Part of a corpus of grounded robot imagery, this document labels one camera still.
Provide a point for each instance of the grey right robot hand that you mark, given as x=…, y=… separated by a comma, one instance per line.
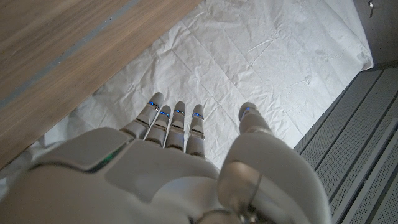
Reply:
x=149, y=174

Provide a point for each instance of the white wrinkled backdrop sheet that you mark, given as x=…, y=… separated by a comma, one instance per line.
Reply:
x=248, y=56

